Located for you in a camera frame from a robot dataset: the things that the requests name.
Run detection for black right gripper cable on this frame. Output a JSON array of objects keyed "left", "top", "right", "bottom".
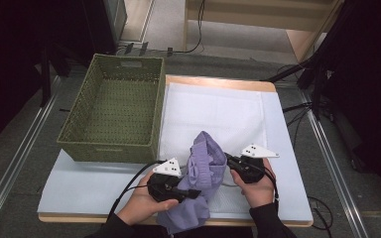
[{"left": 250, "top": 161, "right": 282, "bottom": 213}]

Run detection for black floor cables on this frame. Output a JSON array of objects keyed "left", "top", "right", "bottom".
[{"left": 281, "top": 101, "right": 334, "bottom": 232}]

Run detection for white mesh laundry bag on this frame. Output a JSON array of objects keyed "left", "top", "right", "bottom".
[{"left": 158, "top": 81, "right": 269, "bottom": 215}]

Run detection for wooden table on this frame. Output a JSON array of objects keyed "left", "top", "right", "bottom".
[{"left": 38, "top": 74, "right": 315, "bottom": 228}]

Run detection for black metal stand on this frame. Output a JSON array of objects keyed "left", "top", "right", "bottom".
[{"left": 39, "top": 43, "right": 71, "bottom": 109}]

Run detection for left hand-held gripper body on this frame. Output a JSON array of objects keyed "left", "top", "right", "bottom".
[{"left": 146, "top": 157, "right": 193, "bottom": 204}]

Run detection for person's left hand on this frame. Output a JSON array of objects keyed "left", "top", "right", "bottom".
[{"left": 116, "top": 170, "right": 181, "bottom": 227}]

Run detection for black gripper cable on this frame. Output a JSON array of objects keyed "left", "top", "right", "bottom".
[
  {"left": 250, "top": 161, "right": 282, "bottom": 213},
  {"left": 106, "top": 160, "right": 167, "bottom": 222}
]

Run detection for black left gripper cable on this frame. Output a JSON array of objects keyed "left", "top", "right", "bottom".
[{"left": 106, "top": 160, "right": 167, "bottom": 222}]

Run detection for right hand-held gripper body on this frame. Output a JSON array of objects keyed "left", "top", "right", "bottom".
[{"left": 233, "top": 143, "right": 281, "bottom": 184}]

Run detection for light wooden shelf unit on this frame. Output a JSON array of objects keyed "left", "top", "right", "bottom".
[{"left": 183, "top": 0, "right": 345, "bottom": 63}]

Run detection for metal floor rail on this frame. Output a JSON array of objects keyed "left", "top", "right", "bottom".
[
  {"left": 0, "top": 74, "right": 64, "bottom": 234},
  {"left": 297, "top": 88, "right": 371, "bottom": 238}
]

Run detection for black hanging cable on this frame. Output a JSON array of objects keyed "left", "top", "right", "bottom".
[{"left": 174, "top": 0, "right": 206, "bottom": 56}]

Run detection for black floor plugs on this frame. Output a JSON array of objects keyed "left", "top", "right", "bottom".
[{"left": 115, "top": 41, "right": 175, "bottom": 58}]

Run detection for purple garment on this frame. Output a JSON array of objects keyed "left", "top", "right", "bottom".
[{"left": 156, "top": 130, "right": 229, "bottom": 236}]

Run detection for black tripod stand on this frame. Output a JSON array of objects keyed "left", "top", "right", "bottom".
[{"left": 259, "top": 0, "right": 381, "bottom": 173}]

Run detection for green woven basket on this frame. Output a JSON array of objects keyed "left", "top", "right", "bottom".
[{"left": 56, "top": 53, "right": 167, "bottom": 166}]

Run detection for person's right hand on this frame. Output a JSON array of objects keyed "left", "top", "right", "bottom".
[{"left": 229, "top": 158, "right": 278, "bottom": 209}]

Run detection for dark cabinet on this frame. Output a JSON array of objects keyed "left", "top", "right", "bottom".
[{"left": 80, "top": 0, "right": 129, "bottom": 56}]

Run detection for white table mat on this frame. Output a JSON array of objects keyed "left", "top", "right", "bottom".
[{"left": 37, "top": 84, "right": 315, "bottom": 223}]

